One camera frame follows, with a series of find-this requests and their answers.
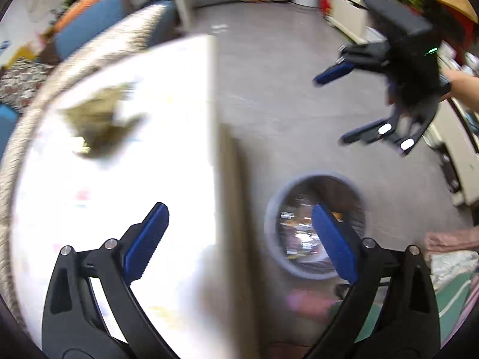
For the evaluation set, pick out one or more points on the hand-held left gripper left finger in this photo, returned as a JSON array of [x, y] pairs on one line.
[[149, 239]]

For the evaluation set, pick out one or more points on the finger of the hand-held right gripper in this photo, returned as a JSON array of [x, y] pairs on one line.
[[374, 132], [333, 73]]

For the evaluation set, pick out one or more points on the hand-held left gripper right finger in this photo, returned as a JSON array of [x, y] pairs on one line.
[[333, 243]]

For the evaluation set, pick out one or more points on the grey round bin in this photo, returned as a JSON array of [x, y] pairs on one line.
[[271, 228]]

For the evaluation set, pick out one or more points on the person's right forearm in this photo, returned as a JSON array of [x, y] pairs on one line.
[[464, 89]]

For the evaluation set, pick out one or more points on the white low cabinet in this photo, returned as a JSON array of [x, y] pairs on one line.
[[351, 15]]

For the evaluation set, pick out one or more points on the pink slipper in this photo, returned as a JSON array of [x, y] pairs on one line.
[[310, 303]]

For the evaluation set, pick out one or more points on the cream side cabinet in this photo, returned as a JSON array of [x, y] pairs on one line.
[[464, 157]]

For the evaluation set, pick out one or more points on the pale patterned cloth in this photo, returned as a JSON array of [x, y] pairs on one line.
[[452, 265]]

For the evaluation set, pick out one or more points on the cream coffee table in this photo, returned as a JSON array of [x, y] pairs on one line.
[[179, 119]]

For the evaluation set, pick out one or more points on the person's green trouser leg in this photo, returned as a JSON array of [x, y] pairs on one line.
[[454, 306]]

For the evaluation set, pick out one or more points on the white side table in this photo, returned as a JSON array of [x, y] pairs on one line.
[[179, 3]]

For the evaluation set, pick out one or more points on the black white patterned cushion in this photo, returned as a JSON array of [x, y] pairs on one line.
[[26, 82]]

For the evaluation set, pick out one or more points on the beige quilted sofa cover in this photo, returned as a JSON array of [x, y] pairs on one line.
[[112, 41]]

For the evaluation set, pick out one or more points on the blue sofa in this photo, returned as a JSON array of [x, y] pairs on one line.
[[86, 26]]

